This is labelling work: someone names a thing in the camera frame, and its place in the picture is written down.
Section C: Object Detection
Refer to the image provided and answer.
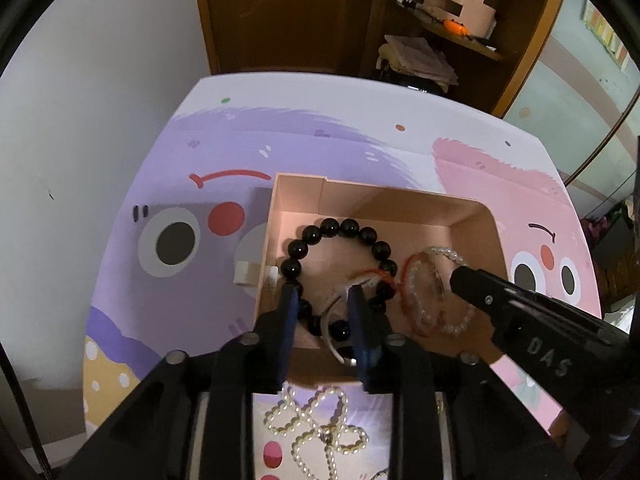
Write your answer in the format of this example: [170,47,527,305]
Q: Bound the white pearl necklace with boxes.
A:
[264,384,370,480]

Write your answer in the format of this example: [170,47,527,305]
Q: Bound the black bead bracelet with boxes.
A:
[280,218,398,344]

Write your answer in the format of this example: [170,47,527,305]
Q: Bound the white pearl bracelet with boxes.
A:
[425,245,478,337]

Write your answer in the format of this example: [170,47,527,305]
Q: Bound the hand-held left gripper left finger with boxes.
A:
[75,282,306,480]

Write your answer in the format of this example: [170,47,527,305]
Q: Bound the red string bracelet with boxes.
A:
[350,269,407,306]

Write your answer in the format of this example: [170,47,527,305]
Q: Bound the colourful wall poster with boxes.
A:
[580,0,632,78]

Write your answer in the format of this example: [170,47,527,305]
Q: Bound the white bangle bracelet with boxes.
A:
[319,280,371,367]

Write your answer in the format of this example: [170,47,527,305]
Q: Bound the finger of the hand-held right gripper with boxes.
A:
[449,266,538,333]

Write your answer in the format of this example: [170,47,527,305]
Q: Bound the pile of folded cloths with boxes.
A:
[376,34,460,92]

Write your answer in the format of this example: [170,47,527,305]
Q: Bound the brown wooden cabinet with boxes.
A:
[192,0,571,120]

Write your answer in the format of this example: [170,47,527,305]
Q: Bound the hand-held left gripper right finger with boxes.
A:
[348,286,556,480]

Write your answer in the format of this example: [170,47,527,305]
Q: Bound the pink cardboard box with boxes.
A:
[256,173,514,386]

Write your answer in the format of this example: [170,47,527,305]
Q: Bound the cartoon printed table cover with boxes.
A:
[80,76,603,480]

